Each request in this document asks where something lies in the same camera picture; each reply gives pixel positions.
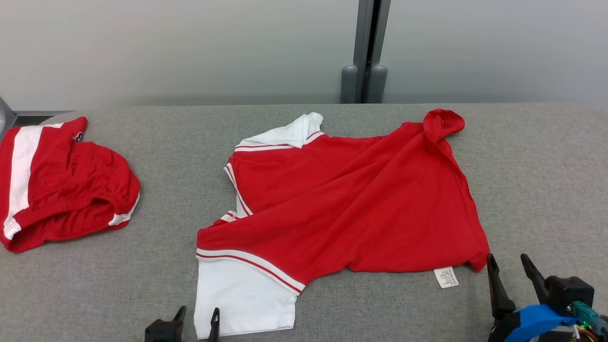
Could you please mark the grey partition joint post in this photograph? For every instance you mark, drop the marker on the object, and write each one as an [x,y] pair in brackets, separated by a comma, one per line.
[363,33]

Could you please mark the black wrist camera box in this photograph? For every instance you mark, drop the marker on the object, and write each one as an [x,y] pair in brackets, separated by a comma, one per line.
[570,292]
[161,332]

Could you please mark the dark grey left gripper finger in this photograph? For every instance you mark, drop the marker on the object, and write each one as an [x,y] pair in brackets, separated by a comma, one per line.
[180,316]
[214,330]

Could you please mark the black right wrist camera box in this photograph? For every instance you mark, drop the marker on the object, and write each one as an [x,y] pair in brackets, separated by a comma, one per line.
[570,292]

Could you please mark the red and white numbered jersey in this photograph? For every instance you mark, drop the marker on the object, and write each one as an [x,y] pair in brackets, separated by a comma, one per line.
[356,213]

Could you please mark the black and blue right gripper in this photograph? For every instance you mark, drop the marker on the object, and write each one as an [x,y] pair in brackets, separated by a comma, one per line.
[527,323]

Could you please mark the grey rounded partition foot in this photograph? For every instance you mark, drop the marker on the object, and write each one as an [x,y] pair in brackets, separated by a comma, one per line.
[349,85]
[378,85]

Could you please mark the grey partition end post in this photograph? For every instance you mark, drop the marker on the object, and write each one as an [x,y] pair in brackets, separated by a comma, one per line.
[4,116]

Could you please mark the red shorts with white stripe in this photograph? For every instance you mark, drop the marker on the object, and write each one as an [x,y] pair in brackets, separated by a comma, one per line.
[61,190]

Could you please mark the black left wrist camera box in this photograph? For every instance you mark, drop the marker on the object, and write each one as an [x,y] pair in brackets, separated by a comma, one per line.
[161,332]

